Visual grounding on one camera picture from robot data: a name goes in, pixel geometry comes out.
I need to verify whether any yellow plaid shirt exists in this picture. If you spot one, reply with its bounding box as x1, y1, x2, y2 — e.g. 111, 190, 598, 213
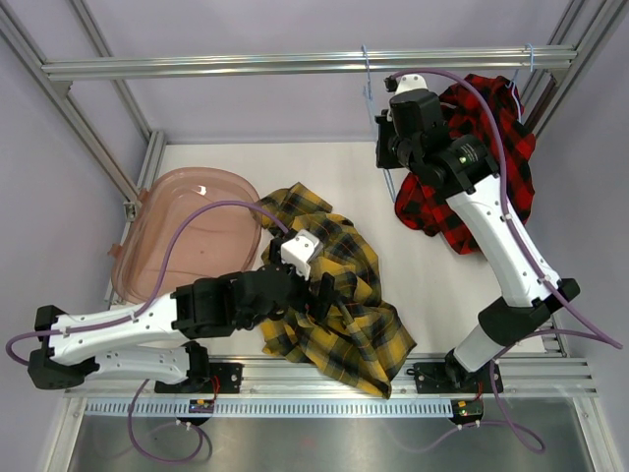
258, 183, 416, 398

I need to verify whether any light blue hanger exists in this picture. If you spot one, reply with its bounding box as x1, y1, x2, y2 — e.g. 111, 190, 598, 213
505, 42, 537, 119
361, 44, 396, 203

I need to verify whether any red black plaid shirt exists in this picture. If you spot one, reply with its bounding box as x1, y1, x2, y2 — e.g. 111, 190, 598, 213
394, 74, 536, 255

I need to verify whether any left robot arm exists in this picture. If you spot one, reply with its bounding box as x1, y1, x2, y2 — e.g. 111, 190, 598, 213
27, 265, 342, 393

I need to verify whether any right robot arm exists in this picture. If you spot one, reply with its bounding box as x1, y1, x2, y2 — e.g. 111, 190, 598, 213
375, 84, 580, 390

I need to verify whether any pink translucent plastic basin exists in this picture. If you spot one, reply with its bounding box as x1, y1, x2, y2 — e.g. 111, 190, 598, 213
110, 167, 261, 304

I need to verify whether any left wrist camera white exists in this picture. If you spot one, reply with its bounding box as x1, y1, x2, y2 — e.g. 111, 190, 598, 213
280, 229, 323, 280

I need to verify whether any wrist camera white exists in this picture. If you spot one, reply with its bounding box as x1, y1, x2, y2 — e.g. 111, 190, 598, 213
280, 229, 323, 280
384, 74, 429, 95

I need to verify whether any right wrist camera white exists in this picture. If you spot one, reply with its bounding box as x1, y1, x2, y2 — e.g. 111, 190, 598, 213
384, 74, 429, 95

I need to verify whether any white slotted cable duct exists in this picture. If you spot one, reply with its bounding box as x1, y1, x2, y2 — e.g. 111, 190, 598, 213
84, 396, 453, 419

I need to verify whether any aluminium frame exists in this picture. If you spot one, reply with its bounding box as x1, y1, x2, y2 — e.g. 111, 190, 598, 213
0, 0, 629, 472

